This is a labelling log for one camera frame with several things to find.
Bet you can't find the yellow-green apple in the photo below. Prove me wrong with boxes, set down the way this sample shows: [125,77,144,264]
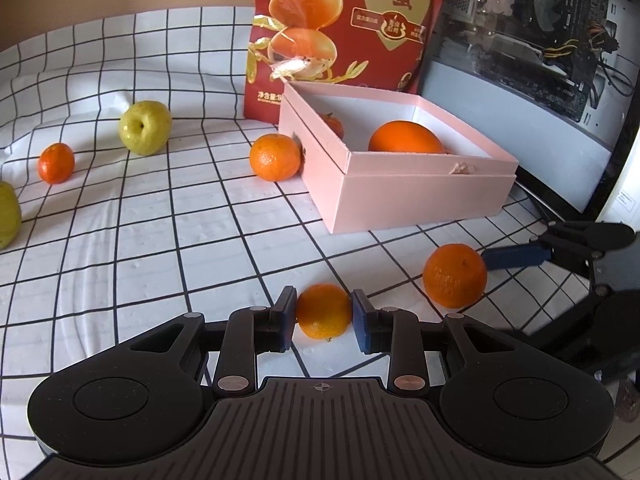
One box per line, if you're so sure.
[0,181,23,250]
[119,101,173,156]

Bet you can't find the white checked tablecloth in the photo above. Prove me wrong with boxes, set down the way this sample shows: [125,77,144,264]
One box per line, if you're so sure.
[0,6,601,480]

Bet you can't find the orange mandarin with stem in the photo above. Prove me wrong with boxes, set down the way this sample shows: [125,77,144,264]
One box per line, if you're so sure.
[320,112,345,139]

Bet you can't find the large orange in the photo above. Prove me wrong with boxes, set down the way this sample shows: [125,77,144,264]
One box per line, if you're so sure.
[368,120,446,155]

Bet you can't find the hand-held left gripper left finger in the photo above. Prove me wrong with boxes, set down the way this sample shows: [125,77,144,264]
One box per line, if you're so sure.
[130,286,299,396]

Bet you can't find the yellow-orange citrus fruit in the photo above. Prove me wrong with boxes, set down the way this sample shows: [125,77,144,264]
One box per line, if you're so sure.
[296,283,353,341]

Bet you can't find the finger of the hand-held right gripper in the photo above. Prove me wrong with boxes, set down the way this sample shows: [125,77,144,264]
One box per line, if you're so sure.
[481,220,638,277]
[505,285,613,338]

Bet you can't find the pink cardboard box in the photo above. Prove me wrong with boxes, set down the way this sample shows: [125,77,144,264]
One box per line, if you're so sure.
[278,81,519,235]

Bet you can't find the red snack bag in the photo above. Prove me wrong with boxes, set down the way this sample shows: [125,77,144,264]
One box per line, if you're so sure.
[243,0,453,126]

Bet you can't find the computer case with glass panel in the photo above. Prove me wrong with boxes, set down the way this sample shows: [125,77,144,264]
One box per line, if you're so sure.
[417,0,640,226]

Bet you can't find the small orange mandarin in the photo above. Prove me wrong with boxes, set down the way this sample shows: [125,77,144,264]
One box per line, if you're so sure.
[37,143,76,184]

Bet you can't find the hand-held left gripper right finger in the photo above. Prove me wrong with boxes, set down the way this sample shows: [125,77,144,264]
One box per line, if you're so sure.
[351,288,511,395]

